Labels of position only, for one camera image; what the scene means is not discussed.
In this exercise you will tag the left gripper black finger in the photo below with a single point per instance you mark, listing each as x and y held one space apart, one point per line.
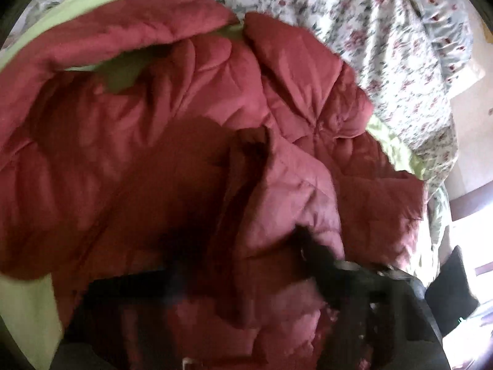
384 321

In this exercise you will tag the red quilted puffer jacket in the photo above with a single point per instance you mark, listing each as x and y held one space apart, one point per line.
143 136

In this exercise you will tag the dark cushion by window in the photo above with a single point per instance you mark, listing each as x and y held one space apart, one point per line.
449 296

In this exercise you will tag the rose floral white duvet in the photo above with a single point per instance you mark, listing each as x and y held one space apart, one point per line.
387 45

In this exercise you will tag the blue floral pillow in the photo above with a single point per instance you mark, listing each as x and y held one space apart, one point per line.
449 30

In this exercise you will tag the light green bed sheet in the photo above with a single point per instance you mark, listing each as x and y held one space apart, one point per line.
28 309

